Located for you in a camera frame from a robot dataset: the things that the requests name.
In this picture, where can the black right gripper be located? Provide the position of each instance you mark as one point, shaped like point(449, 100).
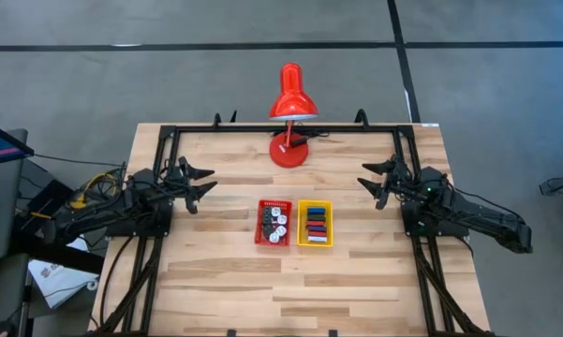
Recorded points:
point(404, 185)

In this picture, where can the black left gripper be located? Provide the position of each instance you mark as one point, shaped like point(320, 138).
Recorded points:
point(173, 185)

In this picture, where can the red plastic basket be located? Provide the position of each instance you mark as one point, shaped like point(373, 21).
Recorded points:
point(258, 241)

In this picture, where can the yellow plastic basket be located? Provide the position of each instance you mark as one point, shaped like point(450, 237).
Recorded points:
point(302, 224)

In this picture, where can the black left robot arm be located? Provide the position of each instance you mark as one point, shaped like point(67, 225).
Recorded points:
point(98, 213)

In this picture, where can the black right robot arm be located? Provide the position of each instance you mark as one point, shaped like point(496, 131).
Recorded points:
point(478, 213)

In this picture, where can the black table clamp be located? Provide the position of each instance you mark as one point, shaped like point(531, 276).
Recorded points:
point(217, 120)
point(233, 117)
point(361, 118)

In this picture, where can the red desk lamp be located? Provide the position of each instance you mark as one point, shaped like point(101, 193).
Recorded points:
point(292, 100)

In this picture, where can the black monitor stand base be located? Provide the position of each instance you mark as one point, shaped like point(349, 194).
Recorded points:
point(56, 255)

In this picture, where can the white printed box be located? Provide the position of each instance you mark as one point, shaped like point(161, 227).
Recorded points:
point(61, 278)

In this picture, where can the grey side cabinet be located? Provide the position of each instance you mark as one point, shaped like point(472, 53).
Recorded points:
point(0, 206)

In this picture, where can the blue screen monitor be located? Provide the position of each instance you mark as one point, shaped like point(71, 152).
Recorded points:
point(0, 142)

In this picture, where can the dark computer mouse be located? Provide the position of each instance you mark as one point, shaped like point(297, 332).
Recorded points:
point(0, 325)

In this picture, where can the black metal table frame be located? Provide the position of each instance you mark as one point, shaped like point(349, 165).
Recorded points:
point(243, 128)

